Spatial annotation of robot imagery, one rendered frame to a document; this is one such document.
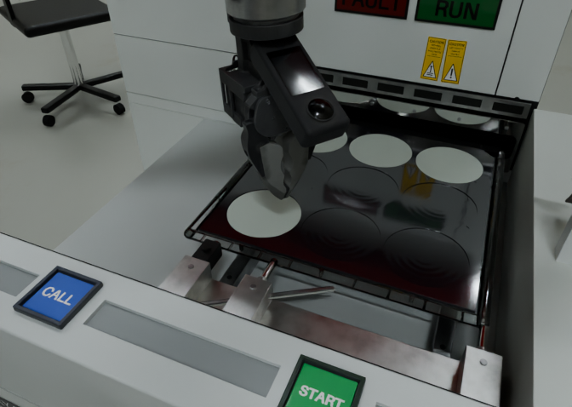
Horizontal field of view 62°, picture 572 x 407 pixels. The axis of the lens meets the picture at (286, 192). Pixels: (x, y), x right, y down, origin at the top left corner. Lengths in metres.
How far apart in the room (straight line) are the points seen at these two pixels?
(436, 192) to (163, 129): 0.66
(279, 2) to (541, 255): 0.36
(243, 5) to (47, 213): 1.92
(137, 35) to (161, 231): 0.46
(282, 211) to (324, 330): 0.19
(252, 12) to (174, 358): 0.30
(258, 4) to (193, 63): 0.57
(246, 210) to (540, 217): 0.36
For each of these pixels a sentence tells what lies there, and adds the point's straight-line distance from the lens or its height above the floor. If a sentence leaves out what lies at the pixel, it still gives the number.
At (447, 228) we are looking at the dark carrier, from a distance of 0.65.
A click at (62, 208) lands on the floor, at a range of 2.29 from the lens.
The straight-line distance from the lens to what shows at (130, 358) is 0.44.
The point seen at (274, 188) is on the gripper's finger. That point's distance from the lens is 0.54.
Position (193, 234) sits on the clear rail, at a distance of 0.62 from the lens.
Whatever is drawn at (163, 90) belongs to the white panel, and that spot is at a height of 0.87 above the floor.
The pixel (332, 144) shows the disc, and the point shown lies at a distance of 0.79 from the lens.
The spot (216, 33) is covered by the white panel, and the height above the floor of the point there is 1.01.
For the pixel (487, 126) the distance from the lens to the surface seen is 0.85.
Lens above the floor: 1.31
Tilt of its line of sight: 37 degrees down
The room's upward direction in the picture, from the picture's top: straight up
